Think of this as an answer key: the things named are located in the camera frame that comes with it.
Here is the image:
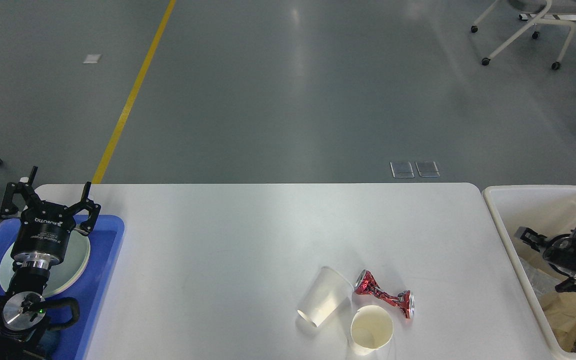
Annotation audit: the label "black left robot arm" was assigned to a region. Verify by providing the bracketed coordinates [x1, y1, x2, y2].
[0, 166, 101, 360]

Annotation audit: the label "tipped white paper cup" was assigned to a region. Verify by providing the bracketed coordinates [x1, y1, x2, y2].
[296, 266, 353, 328]

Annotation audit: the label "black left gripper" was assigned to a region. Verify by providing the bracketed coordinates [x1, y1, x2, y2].
[0, 166, 102, 271]

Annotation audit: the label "floor outlet cover right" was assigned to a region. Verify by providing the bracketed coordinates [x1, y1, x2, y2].
[414, 161, 441, 178]

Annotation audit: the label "light green plate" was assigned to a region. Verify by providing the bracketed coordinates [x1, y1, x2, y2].
[0, 232, 91, 297]

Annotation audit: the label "brown paper bag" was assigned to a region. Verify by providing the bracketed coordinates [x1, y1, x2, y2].
[538, 292, 576, 353]

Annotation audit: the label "floor outlet cover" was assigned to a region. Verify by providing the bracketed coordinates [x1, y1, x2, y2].
[414, 161, 441, 178]
[390, 161, 416, 179]

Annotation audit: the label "white office chair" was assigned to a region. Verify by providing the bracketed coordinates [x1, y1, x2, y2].
[480, 0, 576, 71]

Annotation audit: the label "floor outlet cover left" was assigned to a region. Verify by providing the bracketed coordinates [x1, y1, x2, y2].
[390, 161, 416, 179]

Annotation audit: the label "blue plastic tray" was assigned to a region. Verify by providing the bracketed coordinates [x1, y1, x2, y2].
[0, 214, 125, 360]

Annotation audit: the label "white plastic bin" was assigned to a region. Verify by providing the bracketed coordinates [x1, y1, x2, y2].
[482, 185, 576, 360]

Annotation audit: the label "silver foil bag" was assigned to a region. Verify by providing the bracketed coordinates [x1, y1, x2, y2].
[519, 257, 562, 300]

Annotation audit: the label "upright white paper cup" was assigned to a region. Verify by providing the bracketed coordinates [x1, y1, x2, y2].
[349, 305, 394, 356]

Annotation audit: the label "red foil wrapper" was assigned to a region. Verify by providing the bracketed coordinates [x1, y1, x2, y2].
[353, 269, 415, 321]

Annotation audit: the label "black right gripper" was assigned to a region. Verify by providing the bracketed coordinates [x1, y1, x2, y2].
[514, 227, 576, 293]

